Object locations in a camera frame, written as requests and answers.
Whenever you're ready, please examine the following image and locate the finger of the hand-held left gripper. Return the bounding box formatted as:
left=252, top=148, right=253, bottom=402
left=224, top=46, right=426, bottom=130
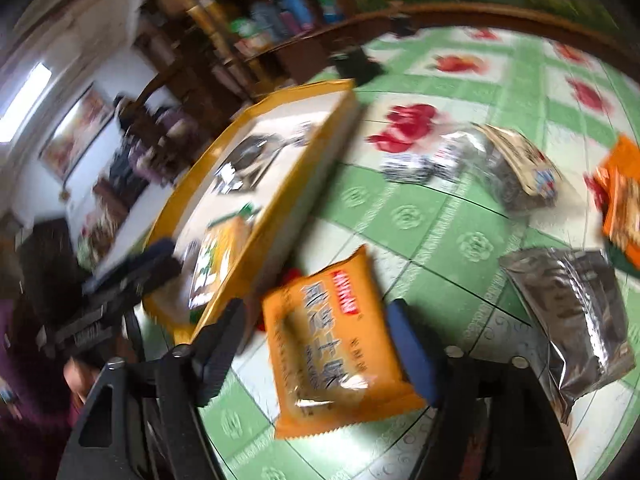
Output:
left=82, top=239, right=183, bottom=295

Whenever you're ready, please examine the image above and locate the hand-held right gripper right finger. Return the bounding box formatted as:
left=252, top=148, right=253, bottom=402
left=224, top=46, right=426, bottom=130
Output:
left=386, top=297, right=576, bottom=480

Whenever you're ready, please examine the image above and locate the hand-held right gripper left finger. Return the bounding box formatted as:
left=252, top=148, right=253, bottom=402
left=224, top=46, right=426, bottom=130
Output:
left=55, top=297, right=248, bottom=480

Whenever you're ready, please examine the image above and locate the orange yellow cracker packet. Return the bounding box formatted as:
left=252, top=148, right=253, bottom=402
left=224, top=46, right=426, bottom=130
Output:
left=261, top=244, right=428, bottom=442

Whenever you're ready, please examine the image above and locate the yellow cardboard box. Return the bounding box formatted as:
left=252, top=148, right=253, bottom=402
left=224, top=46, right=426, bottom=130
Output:
left=142, top=79, right=361, bottom=343

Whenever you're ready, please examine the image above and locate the silver foil snack packet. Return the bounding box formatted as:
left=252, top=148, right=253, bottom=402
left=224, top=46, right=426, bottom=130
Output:
left=212, top=130, right=321, bottom=193
left=498, top=246, right=637, bottom=423

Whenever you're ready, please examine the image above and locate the white dark-print snack packet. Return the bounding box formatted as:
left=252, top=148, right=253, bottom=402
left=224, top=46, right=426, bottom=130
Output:
left=378, top=132, right=476, bottom=184

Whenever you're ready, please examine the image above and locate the beige and silver snack packet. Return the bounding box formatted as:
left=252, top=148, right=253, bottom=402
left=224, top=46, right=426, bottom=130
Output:
left=470, top=124, right=561, bottom=217

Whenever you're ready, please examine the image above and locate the dark green snack packet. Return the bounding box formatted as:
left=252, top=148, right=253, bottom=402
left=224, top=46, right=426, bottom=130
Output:
left=607, top=242, right=640, bottom=278

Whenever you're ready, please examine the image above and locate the shiny orange foil snack packet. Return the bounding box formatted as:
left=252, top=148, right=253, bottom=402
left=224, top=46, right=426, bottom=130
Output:
left=585, top=134, right=640, bottom=256

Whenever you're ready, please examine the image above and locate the person's left hand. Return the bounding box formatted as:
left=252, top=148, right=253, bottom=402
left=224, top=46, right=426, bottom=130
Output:
left=65, top=355, right=103, bottom=403

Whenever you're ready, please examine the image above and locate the orange green snack packet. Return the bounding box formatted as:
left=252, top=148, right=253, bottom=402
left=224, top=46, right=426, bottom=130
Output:
left=189, top=215, right=253, bottom=311

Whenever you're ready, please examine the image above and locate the dark wooden shelf cabinet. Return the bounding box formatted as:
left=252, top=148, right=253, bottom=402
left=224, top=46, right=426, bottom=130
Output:
left=135, top=0, right=381, bottom=111

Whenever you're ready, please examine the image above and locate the bright window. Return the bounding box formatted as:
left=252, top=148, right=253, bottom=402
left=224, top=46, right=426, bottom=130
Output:
left=0, top=62, right=51, bottom=141

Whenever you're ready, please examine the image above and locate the green lid jar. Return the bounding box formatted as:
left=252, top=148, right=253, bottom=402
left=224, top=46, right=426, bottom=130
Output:
left=230, top=17, right=266, bottom=53

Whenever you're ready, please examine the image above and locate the grey blue bottle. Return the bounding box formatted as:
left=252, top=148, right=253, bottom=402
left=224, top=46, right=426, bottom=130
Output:
left=250, top=2, right=281, bottom=43

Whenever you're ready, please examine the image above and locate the large black device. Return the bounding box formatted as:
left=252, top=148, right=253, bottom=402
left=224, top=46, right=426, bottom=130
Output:
left=332, top=47, right=386, bottom=86

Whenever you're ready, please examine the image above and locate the green bottle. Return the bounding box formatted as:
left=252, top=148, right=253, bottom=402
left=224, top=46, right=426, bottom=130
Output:
left=315, top=0, right=343, bottom=23

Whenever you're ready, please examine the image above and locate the small black device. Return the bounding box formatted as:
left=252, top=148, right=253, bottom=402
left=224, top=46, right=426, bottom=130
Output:
left=390, top=15, right=418, bottom=38

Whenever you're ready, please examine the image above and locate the framed wall picture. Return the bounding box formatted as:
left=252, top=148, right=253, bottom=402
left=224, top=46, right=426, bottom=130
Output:
left=42, top=85, right=116, bottom=181

